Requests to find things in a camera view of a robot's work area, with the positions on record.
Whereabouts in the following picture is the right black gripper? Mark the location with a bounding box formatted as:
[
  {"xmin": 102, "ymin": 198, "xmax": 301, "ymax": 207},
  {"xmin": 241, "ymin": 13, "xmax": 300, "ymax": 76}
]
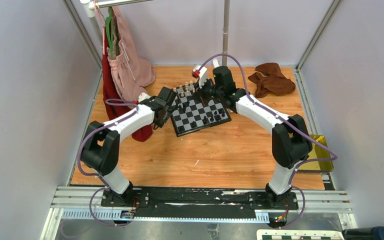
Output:
[{"xmin": 191, "ymin": 76, "xmax": 224, "ymax": 106}]

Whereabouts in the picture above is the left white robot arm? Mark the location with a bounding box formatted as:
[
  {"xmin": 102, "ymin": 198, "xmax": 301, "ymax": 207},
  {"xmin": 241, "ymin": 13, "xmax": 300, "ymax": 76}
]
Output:
[{"xmin": 76, "ymin": 87, "xmax": 178, "ymax": 207}]

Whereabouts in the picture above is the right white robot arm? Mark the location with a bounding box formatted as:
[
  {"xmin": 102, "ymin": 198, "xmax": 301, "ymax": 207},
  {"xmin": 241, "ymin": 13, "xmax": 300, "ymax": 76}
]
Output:
[{"xmin": 191, "ymin": 65, "xmax": 313, "ymax": 209}]

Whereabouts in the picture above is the black white chessboard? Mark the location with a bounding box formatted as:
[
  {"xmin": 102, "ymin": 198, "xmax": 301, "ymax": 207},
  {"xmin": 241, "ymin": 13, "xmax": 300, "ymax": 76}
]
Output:
[{"xmin": 170, "ymin": 83, "xmax": 232, "ymax": 137}]

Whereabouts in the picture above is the pink hanging garment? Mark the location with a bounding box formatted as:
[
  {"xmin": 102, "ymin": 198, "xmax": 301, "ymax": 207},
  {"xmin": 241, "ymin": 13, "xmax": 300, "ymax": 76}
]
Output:
[{"xmin": 102, "ymin": 7, "xmax": 156, "ymax": 102}]

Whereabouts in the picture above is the red hanging garment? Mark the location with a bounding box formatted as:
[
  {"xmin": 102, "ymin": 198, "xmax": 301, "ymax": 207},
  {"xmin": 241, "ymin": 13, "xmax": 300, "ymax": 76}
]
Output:
[{"xmin": 101, "ymin": 28, "xmax": 153, "ymax": 142}]

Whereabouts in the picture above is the brown cloth pile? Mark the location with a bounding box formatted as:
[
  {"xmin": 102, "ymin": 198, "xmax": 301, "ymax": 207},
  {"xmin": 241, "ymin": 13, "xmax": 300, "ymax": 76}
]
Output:
[{"xmin": 248, "ymin": 62, "xmax": 296, "ymax": 98}]

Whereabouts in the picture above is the green clothes hanger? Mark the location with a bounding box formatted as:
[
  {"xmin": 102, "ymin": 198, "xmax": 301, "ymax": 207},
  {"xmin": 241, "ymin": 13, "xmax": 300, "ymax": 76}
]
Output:
[{"xmin": 105, "ymin": 7, "xmax": 116, "ymax": 60}]

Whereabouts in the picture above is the yellow transparent tray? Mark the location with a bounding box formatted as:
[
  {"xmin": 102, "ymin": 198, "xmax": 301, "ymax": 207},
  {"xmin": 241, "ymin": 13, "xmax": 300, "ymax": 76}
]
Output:
[{"xmin": 297, "ymin": 134, "xmax": 334, "ymax": 175}]

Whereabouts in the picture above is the white clothes rack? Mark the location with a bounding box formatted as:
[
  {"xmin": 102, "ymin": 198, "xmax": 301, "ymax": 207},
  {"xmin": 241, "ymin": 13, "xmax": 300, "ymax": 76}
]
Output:
[{"xmin": 79, "ymin": 0, "xmax": 231, "ymax": 66}]

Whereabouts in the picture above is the dark blue object corner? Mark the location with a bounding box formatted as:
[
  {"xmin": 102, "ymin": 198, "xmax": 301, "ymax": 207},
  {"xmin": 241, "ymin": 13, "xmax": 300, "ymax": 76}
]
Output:
[{"xmin": 342, "ymin": 226, "xmax": 384, "ymax": 240}]

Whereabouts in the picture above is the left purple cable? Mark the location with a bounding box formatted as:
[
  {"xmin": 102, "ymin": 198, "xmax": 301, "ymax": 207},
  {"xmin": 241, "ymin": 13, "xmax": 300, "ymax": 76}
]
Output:
[{"xmin": 76, "ymin": 97, "xmax": 140, "ymax": 228}]

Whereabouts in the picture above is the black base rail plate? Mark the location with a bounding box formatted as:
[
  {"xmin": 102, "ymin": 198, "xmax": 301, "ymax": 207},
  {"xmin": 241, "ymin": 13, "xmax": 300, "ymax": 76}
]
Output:
[{"xmin": 100, "ymin": 186, "xmax": 299, "ymax": 219}]

